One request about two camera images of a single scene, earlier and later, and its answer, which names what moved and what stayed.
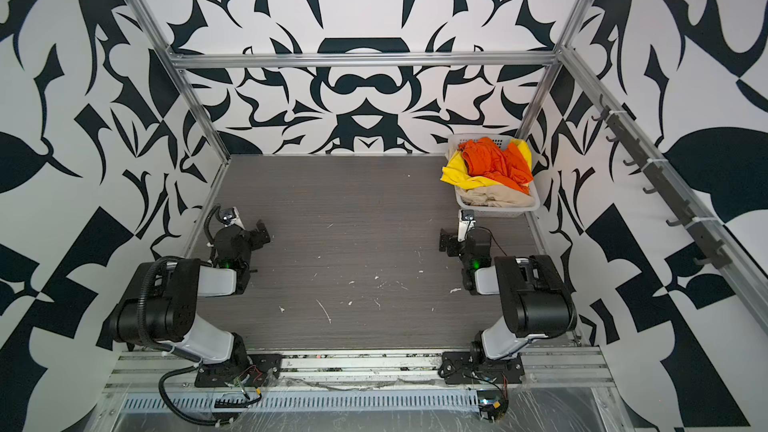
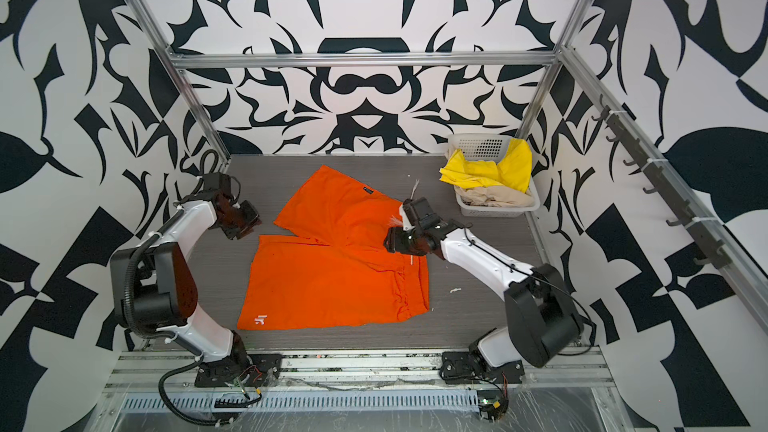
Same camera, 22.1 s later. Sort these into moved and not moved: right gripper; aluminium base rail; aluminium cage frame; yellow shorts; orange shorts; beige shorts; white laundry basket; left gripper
Moved: orange shorts; left gripper; right gripper
Not moved: beige shorts; aluminium cage frame; white laundry basket; yellow shorts; aluminium base rail
